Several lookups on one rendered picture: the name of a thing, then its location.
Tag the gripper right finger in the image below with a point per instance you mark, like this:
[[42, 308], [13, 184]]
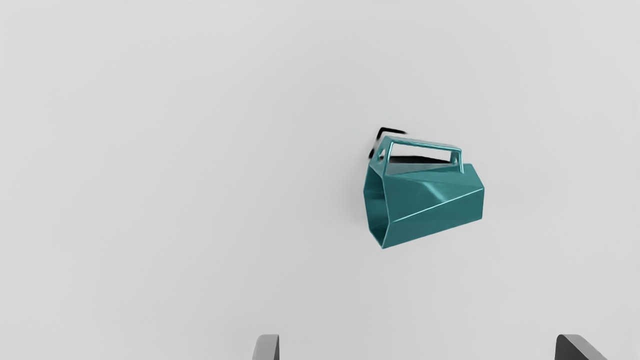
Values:
[[575, 350]]

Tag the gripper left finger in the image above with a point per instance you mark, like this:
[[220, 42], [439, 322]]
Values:
[[266, 348]]

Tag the teal faceted mug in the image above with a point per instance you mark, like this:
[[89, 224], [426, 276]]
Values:
[[430, 205]]

